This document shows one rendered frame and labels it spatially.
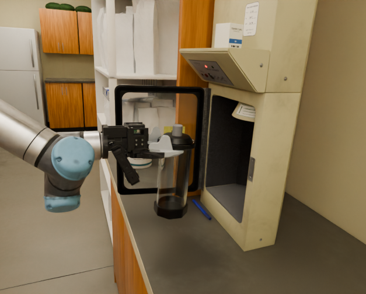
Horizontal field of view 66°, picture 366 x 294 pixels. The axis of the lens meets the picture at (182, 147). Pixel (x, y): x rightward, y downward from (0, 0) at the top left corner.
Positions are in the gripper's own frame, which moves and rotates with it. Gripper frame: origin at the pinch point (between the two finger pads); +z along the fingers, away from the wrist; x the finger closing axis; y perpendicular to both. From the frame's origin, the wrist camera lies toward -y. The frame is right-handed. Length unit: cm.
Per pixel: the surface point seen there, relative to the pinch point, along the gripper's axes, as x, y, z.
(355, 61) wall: -1, 27, 61
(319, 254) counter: -21, -29, 40
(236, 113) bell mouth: 1.1, 9.6, 19.9
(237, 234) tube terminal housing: -8.8, -26.4, 18.8
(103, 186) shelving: 211, -110, -2
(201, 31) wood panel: 23.5, 34.0, 16.1
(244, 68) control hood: -13.5, 23.2, 11.5
